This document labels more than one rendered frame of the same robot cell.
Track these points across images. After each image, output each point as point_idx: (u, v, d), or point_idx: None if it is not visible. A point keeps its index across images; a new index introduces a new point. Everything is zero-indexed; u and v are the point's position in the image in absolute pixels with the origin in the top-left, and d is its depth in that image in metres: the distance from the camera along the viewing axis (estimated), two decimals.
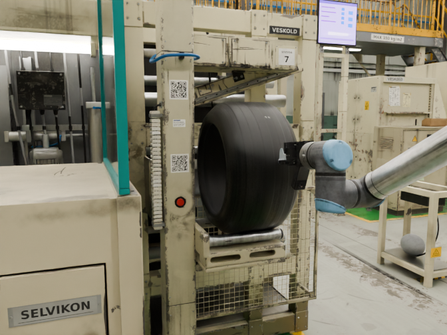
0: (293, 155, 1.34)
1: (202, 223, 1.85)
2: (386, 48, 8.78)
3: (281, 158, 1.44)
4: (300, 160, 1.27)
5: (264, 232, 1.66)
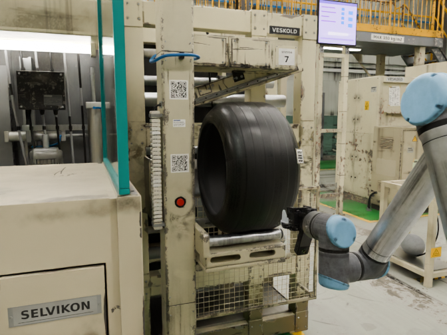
0: (295, 221, 1.34)
1: (202, 223, 1.85)
2: (386, 48, 8.78)
3: (283, 220, 1.44)
4: (304, 230, 1.27)
5: (263, 230, 1.67)
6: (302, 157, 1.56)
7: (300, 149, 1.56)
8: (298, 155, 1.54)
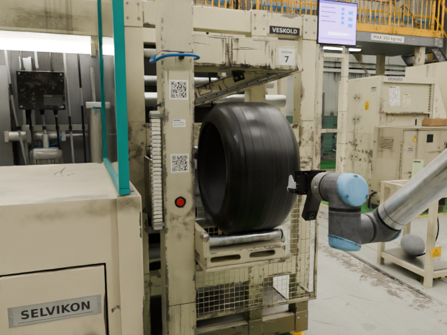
0: (303, 185, 1.28)
1: None
2: (386, 48, 8.78)
3: (290, 185, 1.38)
4: (312, 191, 1.21)
5: (263, 240, 1.68)
6: (287, 221, 1.70)
7: (289, 218, 1.67)
8: (283, 223, 1.68)
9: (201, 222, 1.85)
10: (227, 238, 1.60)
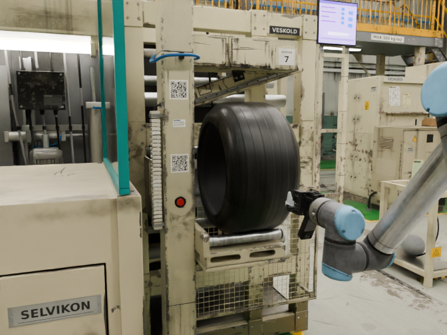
0: (301, 206, 1.30)
1: None
2: (386, 48, 8.78)
3: (288, 201, 1.40)
4: (310, 217, 1.23)
5: (261, 230, 1.69)
6: None
7: None
8: None
9: (201, 221, 1.85)
10: None
